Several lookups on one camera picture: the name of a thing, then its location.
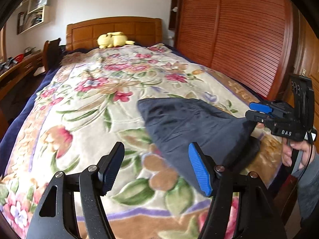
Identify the long wooden desk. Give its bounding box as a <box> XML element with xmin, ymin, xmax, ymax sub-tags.
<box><xmin>1</xmin><ymin>52</ymin><xmax>45</xmax><ymax>138</ymax></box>

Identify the black jacket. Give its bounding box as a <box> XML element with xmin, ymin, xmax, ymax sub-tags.
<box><xmin>137</xmin><ymin>98</ymin><xmax>261</xmax><ymax>195</ymax></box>

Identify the white wall shelf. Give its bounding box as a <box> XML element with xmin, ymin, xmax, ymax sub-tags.
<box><xmin>17</xmin><ymin>0</ymin><xmax>51</xmax><ymax>35</ymax></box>

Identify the person's right hand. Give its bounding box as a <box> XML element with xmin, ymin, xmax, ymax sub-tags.
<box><xmin>281</xmin><ymin>138</ymin><xmax>316</xmax><ymax>170</ymax></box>

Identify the floral bed blanket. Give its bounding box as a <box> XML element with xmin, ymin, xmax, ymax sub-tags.
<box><xmin>0</xmin><ymin>43</ymin><xmax>287</xmax><ymax>239</ymax></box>

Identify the yellow plush toy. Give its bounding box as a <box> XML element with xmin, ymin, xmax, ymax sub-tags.
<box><xmin>97</xmin><ymin>31</ymin><xmax>135</xmax><ymax>49</ymax></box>

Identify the person's right forearm grey sleeve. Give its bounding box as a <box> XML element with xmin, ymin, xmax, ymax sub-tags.
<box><xmin>298</xmin><ymin>153</ymin><xmax>318</xmax><ymax>222</ymax></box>

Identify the wooden bed headboard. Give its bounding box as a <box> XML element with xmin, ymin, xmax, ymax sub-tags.
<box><xmin>66</xmin><ymin>16</ymin><xmax>163</xmax><ymax>51</ymax></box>

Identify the wooden louvered wardrobe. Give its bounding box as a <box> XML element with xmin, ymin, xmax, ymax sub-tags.
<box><xmin>172</xmin><ymin>0</ymin><xmax>318</xmax><ymax>101</ymax></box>

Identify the red bowl on desk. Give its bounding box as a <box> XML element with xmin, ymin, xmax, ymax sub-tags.
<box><xmin>14</xmin><ymin>54</ymin><xmax>24</xmax><ymax>64</ymax></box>

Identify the wooden chair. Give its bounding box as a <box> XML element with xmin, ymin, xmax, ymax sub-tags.
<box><xmin>42</xmin><ymin>38</ymin><xmax>61</xmax><ymax>72</ymax></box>

